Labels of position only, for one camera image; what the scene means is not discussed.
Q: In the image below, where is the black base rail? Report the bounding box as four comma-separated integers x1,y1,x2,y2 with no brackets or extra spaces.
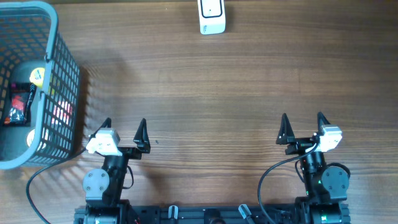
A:
73,203,351,224

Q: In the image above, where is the black red snack packet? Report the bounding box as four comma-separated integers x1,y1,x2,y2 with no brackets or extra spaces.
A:
4,82,37,126

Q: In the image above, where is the white barcode scanner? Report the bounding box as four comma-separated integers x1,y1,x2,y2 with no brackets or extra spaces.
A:
197,0,226,35

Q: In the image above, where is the black camera cable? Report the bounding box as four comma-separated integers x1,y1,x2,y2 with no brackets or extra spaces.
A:
257,141,320,224
25,147,88,224

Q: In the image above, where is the grey plastic mesh basket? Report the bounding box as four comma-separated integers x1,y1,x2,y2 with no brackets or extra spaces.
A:
1,1,80,170

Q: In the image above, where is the black right camera cable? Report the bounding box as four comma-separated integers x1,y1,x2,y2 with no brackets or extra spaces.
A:
257,141,320,224

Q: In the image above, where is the yellow mentos gum bottle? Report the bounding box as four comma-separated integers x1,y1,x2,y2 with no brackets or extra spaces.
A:
29,67,45,88

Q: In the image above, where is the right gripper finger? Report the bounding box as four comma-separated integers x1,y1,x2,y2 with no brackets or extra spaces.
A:
275,113,295,145
317,111,330,129

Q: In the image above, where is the round tin can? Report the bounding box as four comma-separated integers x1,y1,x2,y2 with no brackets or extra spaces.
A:
26,128,47,150

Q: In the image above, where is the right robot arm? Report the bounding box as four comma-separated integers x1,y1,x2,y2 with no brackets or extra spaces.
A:
276,112,351,224

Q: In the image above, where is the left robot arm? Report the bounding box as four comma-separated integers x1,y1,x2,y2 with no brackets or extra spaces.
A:
74,118,150,224

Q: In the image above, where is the black left camera cable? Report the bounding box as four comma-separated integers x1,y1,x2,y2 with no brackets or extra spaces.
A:
25,147,88,224

